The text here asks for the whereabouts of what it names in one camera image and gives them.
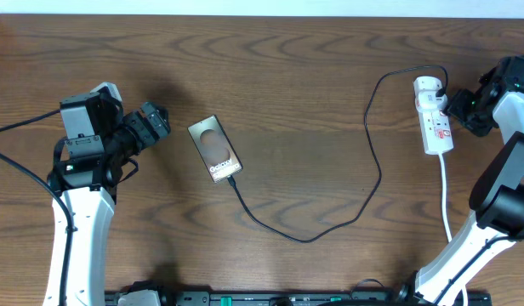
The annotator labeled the black USB charging cable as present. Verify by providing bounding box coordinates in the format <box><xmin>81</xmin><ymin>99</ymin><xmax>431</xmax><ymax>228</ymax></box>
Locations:
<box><xmin>225</xmin><ymin>64</ymin><xmax>449</xmax><ymax>245</ymax></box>

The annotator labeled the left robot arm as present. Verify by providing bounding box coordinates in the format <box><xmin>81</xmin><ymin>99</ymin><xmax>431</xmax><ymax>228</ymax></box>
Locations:
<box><xmin>43</xmin><ymin>82</ymin><xmax>171</xmax><ymax>305</ymax></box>

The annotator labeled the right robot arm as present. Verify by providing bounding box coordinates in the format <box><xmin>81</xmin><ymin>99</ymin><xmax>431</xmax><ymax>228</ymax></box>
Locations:
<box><xmin>399</xmin><ymin>55</ymin><xmax>524</xmax><ymax>305</ymax></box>

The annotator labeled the white USB charger plug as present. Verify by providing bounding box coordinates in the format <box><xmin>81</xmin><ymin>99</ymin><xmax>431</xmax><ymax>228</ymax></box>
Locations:
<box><xmin>415</xmin><ymin>91</ymin><xmax>447</xmax><ymax>113</ymax></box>

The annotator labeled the white power strip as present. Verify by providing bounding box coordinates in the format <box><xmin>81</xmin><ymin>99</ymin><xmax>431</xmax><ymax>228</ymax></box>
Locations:
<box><xmin>413</xmin><ymin>76</ymin><xmax>453</xmax><ymax>156</ymax></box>

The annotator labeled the white power strip cord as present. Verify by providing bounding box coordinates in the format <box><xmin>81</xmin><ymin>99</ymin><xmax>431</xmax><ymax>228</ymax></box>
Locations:
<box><xmin>437</xmin><ymin>153</ymin><xmax>470</xmax><ymax>306</ymax></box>

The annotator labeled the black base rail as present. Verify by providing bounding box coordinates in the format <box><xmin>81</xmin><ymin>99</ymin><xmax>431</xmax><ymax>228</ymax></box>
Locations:
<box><xmin>104</xmin><ymin>280</ymin><xmax>491</xmax><ymax>306</ymax></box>

